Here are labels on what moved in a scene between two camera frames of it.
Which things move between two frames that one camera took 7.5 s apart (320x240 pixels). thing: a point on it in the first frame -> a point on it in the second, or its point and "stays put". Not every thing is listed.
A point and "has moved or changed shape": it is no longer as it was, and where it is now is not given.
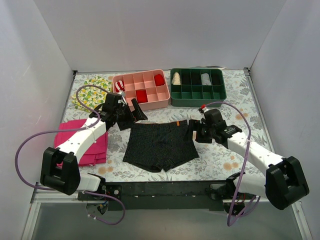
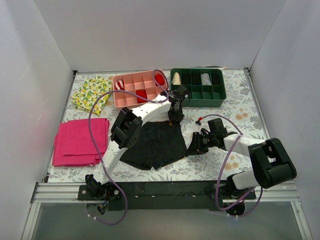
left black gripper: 129,116 -> 175,114
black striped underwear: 155,146 has moved or changed shape
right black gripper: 199,131 -> 196,143
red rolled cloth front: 142,96 stays put
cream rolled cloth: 176,79 stays put
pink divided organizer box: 150,88 stays put
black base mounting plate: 183,195 stays put
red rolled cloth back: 159,80 stays put
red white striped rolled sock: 119,86 stays put
